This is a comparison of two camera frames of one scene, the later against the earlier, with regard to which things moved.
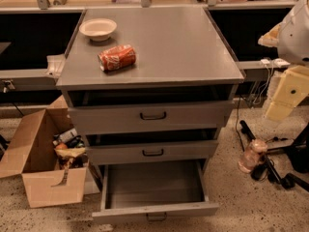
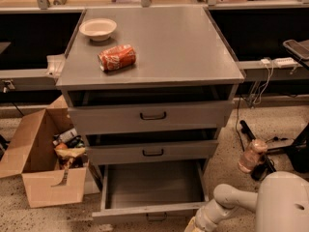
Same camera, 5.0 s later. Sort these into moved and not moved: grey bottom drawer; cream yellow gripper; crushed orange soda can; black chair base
Moved: cream yellow gripper
Not moved: grey bottom drawer; black chair base; crushed orange soda can
